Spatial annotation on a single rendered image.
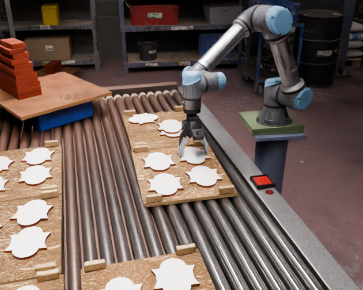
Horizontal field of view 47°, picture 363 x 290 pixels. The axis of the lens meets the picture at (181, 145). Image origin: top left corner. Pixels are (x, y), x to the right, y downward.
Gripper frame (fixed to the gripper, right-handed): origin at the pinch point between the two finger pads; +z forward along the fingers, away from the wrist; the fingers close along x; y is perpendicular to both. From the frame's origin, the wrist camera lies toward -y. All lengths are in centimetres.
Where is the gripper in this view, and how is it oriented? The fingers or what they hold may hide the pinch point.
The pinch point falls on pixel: (193, 155)
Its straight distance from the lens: 179.7
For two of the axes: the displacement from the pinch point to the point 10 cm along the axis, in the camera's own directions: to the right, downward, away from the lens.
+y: -2.1, -3.6, 9.1
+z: 0.2, 9.3, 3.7
